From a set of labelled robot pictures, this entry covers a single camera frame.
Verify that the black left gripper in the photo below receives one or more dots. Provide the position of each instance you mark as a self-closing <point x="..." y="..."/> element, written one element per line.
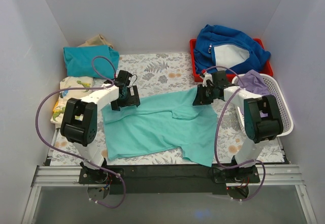
<point x="127" y="102"/>

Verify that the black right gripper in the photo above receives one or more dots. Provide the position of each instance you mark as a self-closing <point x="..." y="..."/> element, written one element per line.
<point x="201" y="95"/>

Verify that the mint green t shirt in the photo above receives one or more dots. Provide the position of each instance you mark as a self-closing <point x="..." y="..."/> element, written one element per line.
<point x="162" y="122"/>

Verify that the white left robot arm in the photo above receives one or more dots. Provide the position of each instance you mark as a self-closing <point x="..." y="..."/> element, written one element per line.
<point x="80" y="119"/>

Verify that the floral patterned table mat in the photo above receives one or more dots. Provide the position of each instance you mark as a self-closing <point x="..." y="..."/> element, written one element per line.
<point x="162" y="73"/>

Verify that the blue fleece jacket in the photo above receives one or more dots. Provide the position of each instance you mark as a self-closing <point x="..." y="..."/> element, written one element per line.
<point x="221" y="47"/>

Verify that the lavender purple t shirt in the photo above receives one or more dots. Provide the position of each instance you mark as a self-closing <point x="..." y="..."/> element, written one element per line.
<point x="253" y="82"/>

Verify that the dinosaur print folded garment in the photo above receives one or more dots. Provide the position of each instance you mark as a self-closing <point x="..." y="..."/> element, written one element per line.
<point x="61" y="99"/>

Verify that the teal folded t shirt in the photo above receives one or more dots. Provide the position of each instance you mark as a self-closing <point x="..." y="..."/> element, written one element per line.
<point x="91" y="61"/>

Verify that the white perforated basket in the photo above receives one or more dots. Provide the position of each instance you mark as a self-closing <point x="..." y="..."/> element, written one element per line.
<point x="275" y="90"/>

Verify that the beige folded garment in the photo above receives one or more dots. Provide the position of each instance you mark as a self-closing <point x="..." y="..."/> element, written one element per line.
<point x="97" y="40"/>

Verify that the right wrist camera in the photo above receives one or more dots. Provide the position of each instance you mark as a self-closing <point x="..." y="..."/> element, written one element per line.
<point x="206" y="77"/>

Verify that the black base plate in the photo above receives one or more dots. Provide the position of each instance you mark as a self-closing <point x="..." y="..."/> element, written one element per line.
<point x="158" y="179"/>

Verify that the aluminium frame rail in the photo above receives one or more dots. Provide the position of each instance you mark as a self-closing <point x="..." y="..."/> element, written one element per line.
<point x="74" y="176"/>

